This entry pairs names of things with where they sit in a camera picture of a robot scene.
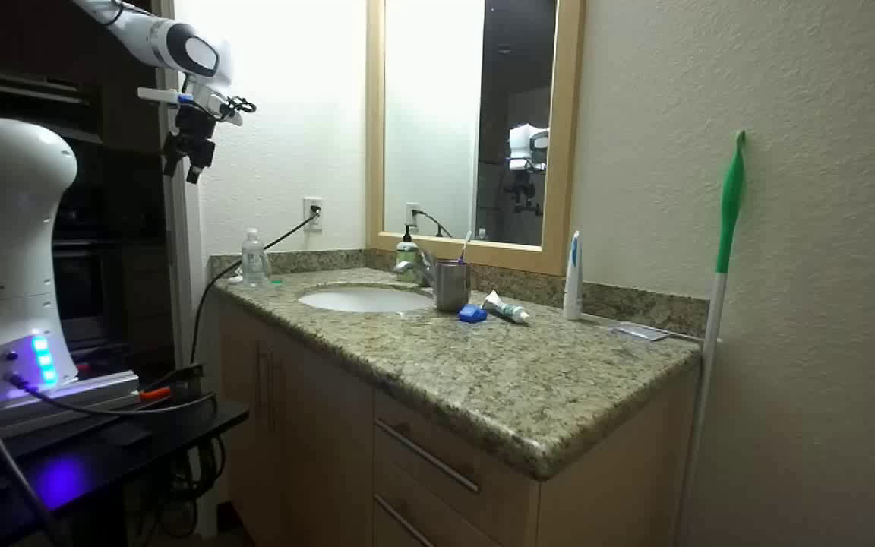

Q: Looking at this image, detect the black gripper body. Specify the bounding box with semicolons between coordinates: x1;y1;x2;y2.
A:
171;104;218;163

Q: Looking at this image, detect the green label pump soap bottle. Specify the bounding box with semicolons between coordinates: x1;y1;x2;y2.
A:
392;222;421;274

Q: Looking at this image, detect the clear plastic water bottle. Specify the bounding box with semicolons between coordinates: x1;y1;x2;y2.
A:
240;226;272;291

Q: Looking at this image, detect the white oval sink basin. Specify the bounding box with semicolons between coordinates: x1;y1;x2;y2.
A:
298;284;437;318

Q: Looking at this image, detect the orange black clamp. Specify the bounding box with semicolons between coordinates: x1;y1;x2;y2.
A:
136;363;208;410

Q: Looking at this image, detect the toothbrush in cup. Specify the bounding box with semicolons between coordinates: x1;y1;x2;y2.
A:
452;228;480;269

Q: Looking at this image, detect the grey metal cup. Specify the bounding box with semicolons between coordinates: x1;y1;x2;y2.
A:
431;259;475;318

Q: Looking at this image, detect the light wood vanity cabinet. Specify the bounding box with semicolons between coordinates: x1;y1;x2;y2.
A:
208;298;704;547

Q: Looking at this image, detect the white electric toothbrush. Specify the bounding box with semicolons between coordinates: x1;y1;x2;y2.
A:
559;228;586;326

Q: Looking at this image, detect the clear plastic wrapper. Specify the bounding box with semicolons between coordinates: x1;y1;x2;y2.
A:
613;320;675;344

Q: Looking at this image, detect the thick black power cable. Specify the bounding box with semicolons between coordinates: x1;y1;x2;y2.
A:
187;209;323;372

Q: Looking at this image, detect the white wall power outlet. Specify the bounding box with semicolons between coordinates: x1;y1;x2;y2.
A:
301;196;324;237

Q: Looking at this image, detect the wood framed wall mirror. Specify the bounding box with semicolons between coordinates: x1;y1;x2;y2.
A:
362;0;590;277

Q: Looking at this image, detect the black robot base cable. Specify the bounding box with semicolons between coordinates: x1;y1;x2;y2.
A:
6;375;218;424

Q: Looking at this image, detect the aluminium mounting rail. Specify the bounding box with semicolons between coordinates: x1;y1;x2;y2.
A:
0;368;144;430

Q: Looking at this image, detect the black robot mount table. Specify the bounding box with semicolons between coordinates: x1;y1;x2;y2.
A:
0;398;251;547

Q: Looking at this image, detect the metal drawer handle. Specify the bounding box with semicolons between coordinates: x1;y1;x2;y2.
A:
375;416;482;498
371;494;437;547

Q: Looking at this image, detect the green handled white mop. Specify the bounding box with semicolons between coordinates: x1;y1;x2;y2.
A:
673;127;750;547

